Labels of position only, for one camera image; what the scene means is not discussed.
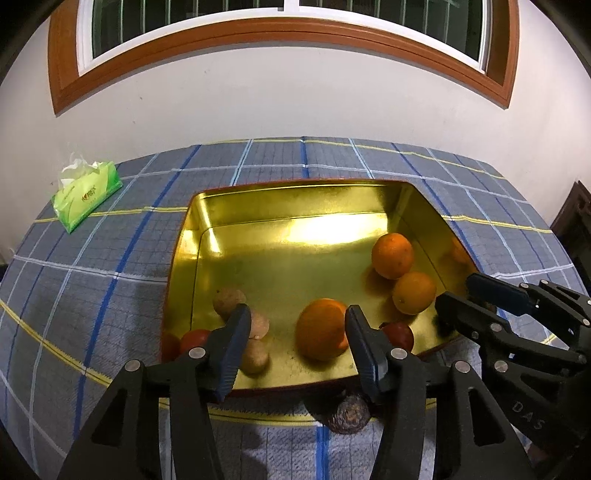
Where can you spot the brown kiwi back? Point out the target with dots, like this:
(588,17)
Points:
(259,326)

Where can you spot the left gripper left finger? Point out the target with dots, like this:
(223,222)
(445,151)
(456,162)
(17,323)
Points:
(120,438)

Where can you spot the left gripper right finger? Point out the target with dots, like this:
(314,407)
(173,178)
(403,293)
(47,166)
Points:
(474,439)

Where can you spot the green tissue pack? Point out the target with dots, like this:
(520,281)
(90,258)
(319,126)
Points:
(82,187)

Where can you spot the brown kiwi front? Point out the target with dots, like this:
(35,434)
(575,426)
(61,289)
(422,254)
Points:
(255,357)

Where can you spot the big red tomato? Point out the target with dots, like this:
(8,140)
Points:
(192,339)

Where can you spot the red coffee tin box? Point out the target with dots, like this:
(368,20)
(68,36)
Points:
(285,244)

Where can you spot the large orange pear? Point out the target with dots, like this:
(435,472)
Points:
(320,333)

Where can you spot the dark wooden furniture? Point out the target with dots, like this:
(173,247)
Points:
(572,224)

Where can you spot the small orange tangerine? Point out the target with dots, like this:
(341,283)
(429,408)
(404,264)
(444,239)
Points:
(392,256)

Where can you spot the orange citrus fruit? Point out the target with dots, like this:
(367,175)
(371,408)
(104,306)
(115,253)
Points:
(414,292)

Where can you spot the large dark purple fruit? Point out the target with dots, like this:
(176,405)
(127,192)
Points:
(350,416)

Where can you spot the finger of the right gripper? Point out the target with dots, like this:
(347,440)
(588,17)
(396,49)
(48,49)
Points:
(565,312)
(485,329)

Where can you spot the wooden window frame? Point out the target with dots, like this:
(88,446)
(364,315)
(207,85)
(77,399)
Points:
(74,73)

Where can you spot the small red tomato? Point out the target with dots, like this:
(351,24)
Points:
(399,334)

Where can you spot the blue plaid tablecloth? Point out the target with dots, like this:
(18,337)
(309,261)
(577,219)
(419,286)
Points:
(76,305)

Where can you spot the brown kiwi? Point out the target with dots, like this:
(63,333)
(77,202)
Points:
(255,357)
(225,300)
(259,326)

